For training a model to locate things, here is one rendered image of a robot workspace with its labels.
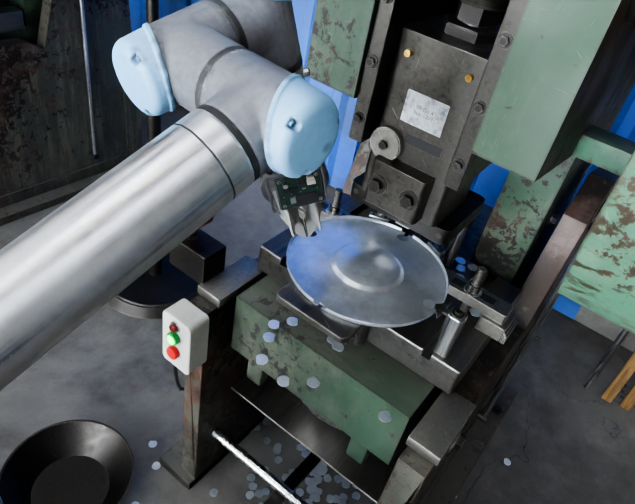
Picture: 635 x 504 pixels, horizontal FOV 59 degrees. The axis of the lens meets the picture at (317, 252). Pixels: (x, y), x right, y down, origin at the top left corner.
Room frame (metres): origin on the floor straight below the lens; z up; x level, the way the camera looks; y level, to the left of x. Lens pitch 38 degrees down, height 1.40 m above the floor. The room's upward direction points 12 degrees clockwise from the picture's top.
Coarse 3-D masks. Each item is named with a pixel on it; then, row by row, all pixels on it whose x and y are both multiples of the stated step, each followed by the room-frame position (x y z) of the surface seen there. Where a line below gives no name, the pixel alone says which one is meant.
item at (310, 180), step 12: (264, 180) 0.56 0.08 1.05; (276, 180) 0.56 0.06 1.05; (288, 180) 0.57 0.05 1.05; (300, 180) 0.57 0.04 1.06; (312, 180) 0.57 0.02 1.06; (324, 180) 0.58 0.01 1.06; (276, 192) 0.56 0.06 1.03; (288, 192) 0.56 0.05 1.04; (300, 192) 0.57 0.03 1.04; (312, 192) 0.57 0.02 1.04; (324, 192) 0.58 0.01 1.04; (288, 204) 0.57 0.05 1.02; (300, 204) 0.57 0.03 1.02
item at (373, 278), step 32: (352, 224) 0.90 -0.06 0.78; (384, 224) 0.92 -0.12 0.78; (288, 256) 0.76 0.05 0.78; (320, 256) 0.78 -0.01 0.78; (352, 256) 0.79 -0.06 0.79; (384, 256) 0.81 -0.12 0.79; (416, 256) 0.84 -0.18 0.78; (320, 288) 0.70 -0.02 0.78; (352, 288) 0.71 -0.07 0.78; (384, 288) 0.73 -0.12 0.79; (416, 288) 0.75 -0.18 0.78; (448, 288) 0.76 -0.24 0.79; (352, 320) 0.64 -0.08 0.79; (384, 320) 0.65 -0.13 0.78; (416, 320) 0.66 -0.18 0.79
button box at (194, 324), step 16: (176, 304) 0.74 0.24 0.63; (192, 304) 0.75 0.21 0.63; (176, 320) 0.70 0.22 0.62; (192, 320) 0.71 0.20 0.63; (208, 320) 0.73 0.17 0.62; (192, 336) 0.69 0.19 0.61; (192, 352) 0.69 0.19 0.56; (176, 368) 0.75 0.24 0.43; (192, 368) 0.69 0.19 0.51; (176, 384) 0.75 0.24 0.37
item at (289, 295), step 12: (288, 288) 0.68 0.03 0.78; (288, 300) 0.66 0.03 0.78; (300, 300) 0.66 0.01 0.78; (300, 312) 0.64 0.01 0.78; (312, 312) 0.64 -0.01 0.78; (324, 312) 0.65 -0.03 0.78; (312, 324) 0.62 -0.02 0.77; (324, 324) 0.62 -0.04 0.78; (336, 324) 0.63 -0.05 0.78; (348, 324) 0.63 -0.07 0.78; (360, 324) 0.64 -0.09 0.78; (336, 336) 0.60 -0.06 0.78; (348, 336) 0.61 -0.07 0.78; (360, 336) 0.71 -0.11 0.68
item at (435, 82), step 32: (416, 32) 0.84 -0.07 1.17; (448, 32) 0.86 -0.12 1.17; (480, 32) 0.85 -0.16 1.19; (416, 64) 0.83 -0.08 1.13; (448, 64) 0.81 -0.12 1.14; (480, 64) 0.79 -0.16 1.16; (384, 96) 0.86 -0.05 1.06; (416, 96) 0.83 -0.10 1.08; (448, 96) 0.80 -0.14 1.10; (384, 128) 0.83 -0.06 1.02; (416, 128) 0.82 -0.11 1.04; (448, 128) 0.79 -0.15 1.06; (384, 160) 0.81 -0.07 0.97; (416, 160) 0.81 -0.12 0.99; (448, 160) 0.79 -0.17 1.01; (384, 192) 0.80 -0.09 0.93; (416, 192) 0.77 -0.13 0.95; (448, 192) 0.79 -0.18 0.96
